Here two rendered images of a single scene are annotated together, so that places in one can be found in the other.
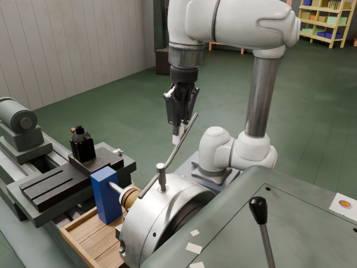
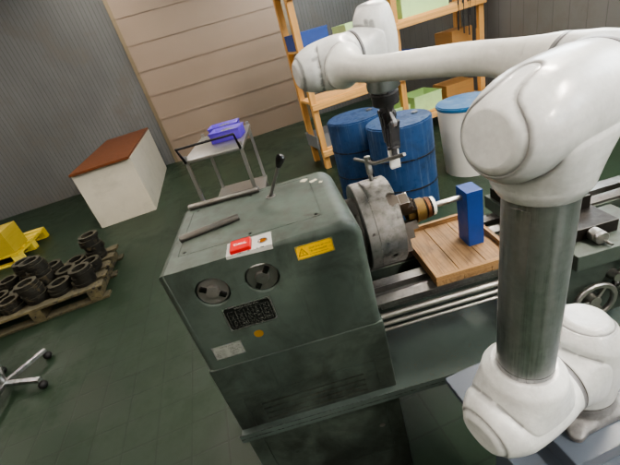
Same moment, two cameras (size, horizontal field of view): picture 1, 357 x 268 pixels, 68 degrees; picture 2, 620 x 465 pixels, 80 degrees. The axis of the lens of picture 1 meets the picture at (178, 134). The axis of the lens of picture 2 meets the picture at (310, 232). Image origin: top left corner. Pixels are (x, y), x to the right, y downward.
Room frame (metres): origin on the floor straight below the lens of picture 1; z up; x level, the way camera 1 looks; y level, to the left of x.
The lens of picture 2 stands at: (1.27, -0.92, 1.74)
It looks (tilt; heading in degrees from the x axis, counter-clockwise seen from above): 28 degrees down; 139
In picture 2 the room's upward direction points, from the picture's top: 16 degrees counter-clockwise
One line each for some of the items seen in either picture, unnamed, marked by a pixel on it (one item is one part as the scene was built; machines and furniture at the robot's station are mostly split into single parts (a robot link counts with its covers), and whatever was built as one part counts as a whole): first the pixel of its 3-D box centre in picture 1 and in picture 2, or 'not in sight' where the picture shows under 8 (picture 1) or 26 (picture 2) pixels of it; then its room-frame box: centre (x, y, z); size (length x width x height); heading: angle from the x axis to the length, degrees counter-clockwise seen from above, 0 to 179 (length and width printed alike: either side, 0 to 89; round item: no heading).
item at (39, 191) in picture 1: (75, 174); (545, 206); (1.00, 0.49, 0.95); 0.43 x 0.18 x 0.04; 138
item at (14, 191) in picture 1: (76, 177); (561, 216); (1.05, 0.51, 0.90); 0.53 x 0.30 x 0.06; 138
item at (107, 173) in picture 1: (107, 195); (470, 214); (0.80, 0.28, 1.00); 0.08 x 0.06 x 0.23; 138
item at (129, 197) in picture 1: (137, 203); (418, 209); (0.67, 0.14, 1.08); 0.09 x 0.09 x 0.09; 48
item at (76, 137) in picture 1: (81, 135); not in sight; (1.05, 0.44, 1.14); 0.08 x 0.08 x 0.03
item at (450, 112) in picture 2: not in sight; (468, 135); (-0.19, 2.87, 0.37); 0.60 x 0.60 x 0.73
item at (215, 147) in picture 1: (215, 147); (577, 351); (1.21, -0.20, 0.97); 0.18 x 0.16 x 0.22; 68
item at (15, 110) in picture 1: (19, 126); not in sight; (1.37, 0.93, 1.01); 0.30 x 0.20 x 0.29; 48
